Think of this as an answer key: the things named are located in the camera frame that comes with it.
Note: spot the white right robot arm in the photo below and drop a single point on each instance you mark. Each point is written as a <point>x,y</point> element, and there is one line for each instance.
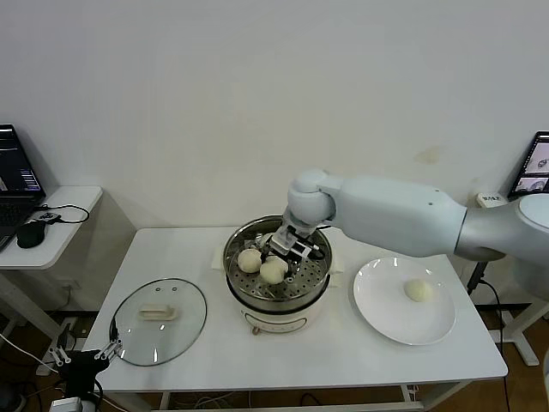
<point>386,210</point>

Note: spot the black laptop with pink screen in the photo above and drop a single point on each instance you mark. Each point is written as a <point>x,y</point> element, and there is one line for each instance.
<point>536,163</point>

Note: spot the white table frame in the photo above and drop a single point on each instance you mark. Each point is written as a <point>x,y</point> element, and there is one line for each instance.
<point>364,407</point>

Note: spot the white round plate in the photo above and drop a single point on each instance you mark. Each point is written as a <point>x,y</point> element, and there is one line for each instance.
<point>386,300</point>

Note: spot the white electric cooker base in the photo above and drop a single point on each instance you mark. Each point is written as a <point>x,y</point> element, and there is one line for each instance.
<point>279,319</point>

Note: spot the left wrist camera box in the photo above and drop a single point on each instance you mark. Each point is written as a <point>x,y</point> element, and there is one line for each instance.
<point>66,404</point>

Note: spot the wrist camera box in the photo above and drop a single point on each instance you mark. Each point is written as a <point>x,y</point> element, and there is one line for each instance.
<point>66,404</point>
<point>286,242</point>

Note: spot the black computer mouse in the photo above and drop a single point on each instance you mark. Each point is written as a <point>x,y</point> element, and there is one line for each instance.
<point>31,235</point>

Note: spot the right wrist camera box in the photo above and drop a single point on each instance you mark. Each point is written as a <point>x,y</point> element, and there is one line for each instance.
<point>286,242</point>

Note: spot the white side table with mouse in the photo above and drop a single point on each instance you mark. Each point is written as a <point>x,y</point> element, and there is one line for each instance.
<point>107,240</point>

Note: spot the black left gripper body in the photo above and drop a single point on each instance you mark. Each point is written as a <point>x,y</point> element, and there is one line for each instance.
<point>81,365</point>

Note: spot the white steamed baozi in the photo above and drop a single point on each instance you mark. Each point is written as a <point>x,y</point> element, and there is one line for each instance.
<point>249,262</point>
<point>273,274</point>
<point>419,290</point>

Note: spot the white labelled power strip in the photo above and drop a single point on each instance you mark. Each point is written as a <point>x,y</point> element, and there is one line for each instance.
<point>491,199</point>

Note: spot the stainless steel steamer basket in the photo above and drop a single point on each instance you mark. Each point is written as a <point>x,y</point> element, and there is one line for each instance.
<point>309,279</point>

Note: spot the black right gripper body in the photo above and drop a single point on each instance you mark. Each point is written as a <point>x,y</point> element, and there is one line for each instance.
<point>291,259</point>

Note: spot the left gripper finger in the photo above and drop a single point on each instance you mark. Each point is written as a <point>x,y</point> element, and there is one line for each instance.
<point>112,348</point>
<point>62,354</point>

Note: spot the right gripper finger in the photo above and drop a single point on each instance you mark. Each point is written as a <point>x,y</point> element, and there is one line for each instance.
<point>292,268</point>
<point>265,251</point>

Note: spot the black laptop with dark screen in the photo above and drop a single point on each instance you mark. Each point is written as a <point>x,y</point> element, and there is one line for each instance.
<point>17,171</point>

